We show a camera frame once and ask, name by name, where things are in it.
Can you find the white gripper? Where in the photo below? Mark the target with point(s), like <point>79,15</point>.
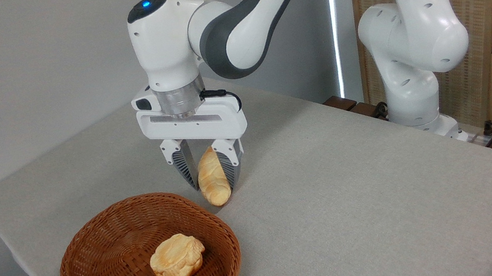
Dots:
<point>194,126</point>

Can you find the elongated golden bread loaf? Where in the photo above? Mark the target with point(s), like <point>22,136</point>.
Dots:
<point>212,178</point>

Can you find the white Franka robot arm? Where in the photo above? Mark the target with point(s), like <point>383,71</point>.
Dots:
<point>408,31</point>

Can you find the round golden bread roll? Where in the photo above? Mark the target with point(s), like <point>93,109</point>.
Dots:
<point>176,259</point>

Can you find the grey tablecloth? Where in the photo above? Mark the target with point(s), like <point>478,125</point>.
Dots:
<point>335,193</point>

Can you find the dark brown wooden slat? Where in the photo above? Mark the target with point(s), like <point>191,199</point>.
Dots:
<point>365,109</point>
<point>340,102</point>

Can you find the black power plug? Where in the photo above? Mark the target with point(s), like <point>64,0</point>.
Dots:
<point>489,128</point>

